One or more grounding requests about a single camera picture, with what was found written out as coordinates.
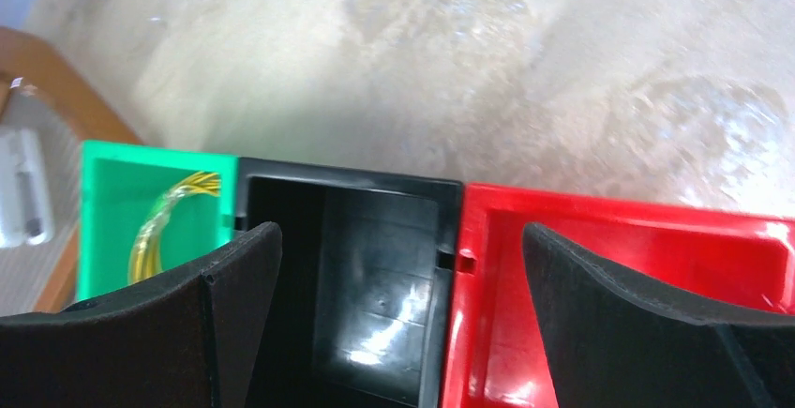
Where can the white stapler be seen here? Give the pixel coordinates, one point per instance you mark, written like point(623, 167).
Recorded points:
point(26, 209)

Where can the wooden shelf rack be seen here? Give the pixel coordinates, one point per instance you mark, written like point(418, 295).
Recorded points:
point(42, 91)

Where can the black plastic bin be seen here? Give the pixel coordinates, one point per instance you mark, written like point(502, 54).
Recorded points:
point(360, 314)

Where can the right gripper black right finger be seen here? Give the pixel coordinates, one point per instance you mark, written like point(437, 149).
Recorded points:
point(615, 337)

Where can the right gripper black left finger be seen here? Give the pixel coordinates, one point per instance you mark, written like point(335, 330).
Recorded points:
point(188, 337)

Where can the green plastic bin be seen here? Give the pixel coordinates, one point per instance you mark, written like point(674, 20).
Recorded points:
point(121, 184)

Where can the red plastic bin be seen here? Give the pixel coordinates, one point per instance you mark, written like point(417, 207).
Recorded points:
point(495, 355)

